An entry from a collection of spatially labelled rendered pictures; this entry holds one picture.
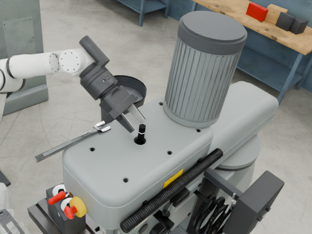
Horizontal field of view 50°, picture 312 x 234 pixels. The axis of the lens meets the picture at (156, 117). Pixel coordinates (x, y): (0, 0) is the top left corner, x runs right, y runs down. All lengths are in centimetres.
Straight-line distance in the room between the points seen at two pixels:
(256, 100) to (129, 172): 82
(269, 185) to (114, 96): 64
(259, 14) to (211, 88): 385
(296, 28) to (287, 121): 119
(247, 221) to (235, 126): 39
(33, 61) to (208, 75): 51
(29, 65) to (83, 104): 310
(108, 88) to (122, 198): 31
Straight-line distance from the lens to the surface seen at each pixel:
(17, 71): 108
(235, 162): 153
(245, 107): 151
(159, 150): 101
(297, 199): 377
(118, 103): 96
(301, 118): 484
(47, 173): 340
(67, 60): 97
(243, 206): 119
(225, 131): 135
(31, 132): 381
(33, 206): 208
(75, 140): 101
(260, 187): 125
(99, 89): 96
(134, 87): 357
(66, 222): 181
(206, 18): 105
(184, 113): 108
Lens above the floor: 261
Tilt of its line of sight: 40 degrees down
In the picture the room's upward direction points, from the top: 10 degrees clockwise
